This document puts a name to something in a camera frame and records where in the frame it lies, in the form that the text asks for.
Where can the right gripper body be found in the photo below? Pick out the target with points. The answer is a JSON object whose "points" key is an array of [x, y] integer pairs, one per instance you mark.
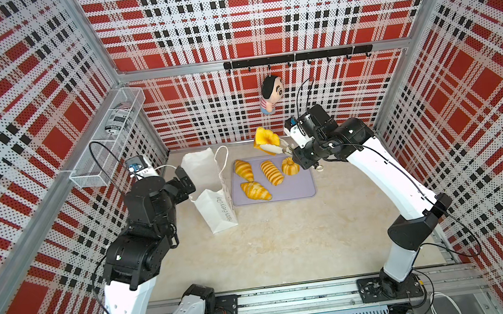
{"points": [[311, 153]]}

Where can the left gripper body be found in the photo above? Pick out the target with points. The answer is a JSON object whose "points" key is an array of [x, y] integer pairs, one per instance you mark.
{"points": [[177, 192]]}

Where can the metal tongs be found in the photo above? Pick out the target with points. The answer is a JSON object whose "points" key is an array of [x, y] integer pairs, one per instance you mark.
{"points": [[278, 148]]}

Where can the white paper bag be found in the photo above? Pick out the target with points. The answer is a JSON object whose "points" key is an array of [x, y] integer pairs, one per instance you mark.
{"points": [[211, 198]]}

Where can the square toast bread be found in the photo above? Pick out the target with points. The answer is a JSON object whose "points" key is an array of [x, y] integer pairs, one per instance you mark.
{"points": [[265, 137]]}

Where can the long ridged bread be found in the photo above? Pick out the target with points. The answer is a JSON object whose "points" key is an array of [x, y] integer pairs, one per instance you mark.
{"points": [[272, 173]]}

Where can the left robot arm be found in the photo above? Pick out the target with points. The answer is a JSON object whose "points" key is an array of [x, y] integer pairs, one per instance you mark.
{"points": [[133, 260]]}

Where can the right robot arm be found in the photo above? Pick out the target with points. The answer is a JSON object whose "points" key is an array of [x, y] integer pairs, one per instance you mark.
{"points": [[420, 209]]}

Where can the round bundt bread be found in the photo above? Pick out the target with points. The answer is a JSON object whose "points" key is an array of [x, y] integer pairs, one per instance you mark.
{"points": [[289, 167]]}

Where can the hanging doll toy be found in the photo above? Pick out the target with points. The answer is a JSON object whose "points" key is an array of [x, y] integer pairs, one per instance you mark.
{"points": [[271, 93]]}

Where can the croissant back left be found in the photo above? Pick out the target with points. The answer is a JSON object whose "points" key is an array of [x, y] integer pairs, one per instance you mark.
{"points": [[244, 170]]}

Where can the croissant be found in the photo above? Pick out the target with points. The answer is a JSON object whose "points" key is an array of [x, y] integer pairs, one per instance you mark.
{"points": [[244, 170], [255, 191]]}

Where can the croissant front left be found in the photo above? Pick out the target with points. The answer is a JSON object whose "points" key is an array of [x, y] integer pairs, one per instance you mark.
{"points": [[255, 191]]}

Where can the can in basket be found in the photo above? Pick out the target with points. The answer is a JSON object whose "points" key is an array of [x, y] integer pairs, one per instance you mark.
{"points": [[117, 121]]}

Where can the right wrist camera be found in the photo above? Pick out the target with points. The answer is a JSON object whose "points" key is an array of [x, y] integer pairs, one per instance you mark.
{"points": [[296, 132]]}

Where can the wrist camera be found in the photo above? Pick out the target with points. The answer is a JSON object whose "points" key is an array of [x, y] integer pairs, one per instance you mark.
{"points": [[296, 132], [140, 167]]}

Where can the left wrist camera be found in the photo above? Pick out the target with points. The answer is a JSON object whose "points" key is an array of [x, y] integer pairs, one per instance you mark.
{"points": [[140, 167]]}

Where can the clear wire shelf basket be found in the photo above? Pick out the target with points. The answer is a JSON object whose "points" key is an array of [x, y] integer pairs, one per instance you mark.
{"points": [[101, 157]]}

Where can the black hook rail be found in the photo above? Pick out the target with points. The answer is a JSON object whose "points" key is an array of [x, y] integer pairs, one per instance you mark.
{"points": [[347, 51]]}

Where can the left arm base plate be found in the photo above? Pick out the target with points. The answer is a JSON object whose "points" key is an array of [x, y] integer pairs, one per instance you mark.
{"points": [[226, 304]]}

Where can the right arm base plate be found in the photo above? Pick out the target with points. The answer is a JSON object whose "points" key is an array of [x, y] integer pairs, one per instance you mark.
{"points": [[379, 289]]}

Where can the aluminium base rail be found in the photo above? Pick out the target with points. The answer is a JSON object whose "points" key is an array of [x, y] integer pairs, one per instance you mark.
{"points": [[340, 296]]}

